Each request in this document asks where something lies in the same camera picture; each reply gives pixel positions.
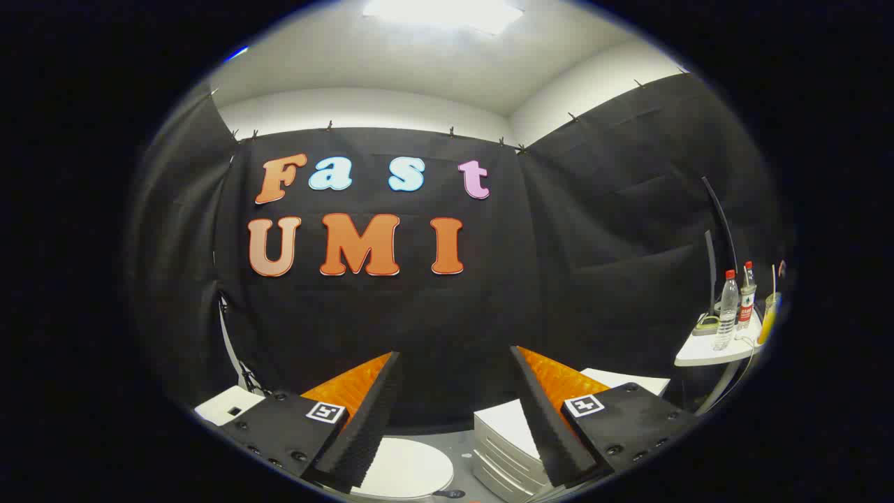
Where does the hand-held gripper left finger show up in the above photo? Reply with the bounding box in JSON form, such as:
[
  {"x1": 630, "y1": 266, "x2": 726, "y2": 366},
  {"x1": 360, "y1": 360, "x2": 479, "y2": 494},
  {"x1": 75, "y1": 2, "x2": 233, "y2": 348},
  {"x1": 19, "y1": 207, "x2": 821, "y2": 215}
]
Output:
[{"x1": 218, "y1": 351, "x2": 404, "y2": 490}]

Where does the white drawer cabinet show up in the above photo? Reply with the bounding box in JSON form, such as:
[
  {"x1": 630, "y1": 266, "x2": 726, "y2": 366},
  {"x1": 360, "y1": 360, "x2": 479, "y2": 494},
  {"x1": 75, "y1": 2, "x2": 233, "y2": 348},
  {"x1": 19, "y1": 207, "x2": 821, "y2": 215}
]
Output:
[{"x1": 474, "y1": 368, "x2": 671, "y2": 502}]

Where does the ceiling light panel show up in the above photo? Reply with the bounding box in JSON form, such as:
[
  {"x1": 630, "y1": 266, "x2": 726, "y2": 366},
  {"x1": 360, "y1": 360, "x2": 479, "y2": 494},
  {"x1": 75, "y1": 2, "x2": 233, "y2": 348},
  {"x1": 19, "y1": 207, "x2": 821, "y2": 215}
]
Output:
[{"x1": 362, "y1": 0, "x2": 525, "y2": 36}]

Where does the yellow drink cup with straw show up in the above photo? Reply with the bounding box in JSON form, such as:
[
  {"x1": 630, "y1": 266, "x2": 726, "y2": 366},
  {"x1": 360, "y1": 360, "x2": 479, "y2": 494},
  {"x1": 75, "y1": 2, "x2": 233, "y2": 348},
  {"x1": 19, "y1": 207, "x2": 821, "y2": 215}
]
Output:
[{"x1": 758, "y1": 265, "x2": 782, "y2": 347}]

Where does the black backdrop cloth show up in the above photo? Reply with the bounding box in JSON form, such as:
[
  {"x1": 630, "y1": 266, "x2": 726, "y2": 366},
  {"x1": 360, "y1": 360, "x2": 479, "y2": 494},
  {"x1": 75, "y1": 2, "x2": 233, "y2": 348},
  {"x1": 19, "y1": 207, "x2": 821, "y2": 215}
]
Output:
[{"x1": 126, "y1": 70, "x2": 793, "y2": 434}]

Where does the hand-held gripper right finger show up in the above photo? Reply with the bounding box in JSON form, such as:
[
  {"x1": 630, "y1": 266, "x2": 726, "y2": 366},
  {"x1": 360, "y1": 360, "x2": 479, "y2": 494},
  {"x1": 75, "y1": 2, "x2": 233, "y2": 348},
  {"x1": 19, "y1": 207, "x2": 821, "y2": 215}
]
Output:
[{"x1": 510, "y1": 346, "x2": 701, "y2": 488}]

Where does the white side table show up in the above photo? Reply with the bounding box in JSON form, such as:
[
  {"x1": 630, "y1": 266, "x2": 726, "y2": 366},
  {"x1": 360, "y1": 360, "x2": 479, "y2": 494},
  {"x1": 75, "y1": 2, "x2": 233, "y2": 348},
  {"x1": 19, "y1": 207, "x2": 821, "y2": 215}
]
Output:
[{"x1": 674, "y1": 307, "x2": 765, "y2": 416}]

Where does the red-label plastic bottle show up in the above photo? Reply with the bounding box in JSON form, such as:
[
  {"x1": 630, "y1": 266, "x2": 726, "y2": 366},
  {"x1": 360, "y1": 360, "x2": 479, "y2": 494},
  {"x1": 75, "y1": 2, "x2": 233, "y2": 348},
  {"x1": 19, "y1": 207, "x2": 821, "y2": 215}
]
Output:
[{"x1": 737, "y1": 261, "x2": 758, "y2": 330}]

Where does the white stand pole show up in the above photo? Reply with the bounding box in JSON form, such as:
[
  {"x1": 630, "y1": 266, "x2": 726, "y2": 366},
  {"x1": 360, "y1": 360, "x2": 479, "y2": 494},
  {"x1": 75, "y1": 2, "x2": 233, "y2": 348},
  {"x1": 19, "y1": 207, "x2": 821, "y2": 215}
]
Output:
[{"x1": 218, "y1": 293, "x2": 252, "y2": 392}]

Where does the clear red-capped water bottle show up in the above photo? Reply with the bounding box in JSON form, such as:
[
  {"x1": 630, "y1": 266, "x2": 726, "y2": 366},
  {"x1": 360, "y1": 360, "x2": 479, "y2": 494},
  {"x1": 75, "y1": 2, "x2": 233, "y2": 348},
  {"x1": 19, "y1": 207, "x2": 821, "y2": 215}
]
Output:
[{"x1": 712, "y1": 270, "x2": 740, "y2": 351}]

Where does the long black curved rod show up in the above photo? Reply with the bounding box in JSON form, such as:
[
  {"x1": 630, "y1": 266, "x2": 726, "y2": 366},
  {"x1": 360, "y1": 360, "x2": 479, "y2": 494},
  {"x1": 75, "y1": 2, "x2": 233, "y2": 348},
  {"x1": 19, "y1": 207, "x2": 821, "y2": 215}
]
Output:
[{"x1": 702, "y1": 177, "x2": 739, "y2": 277}]

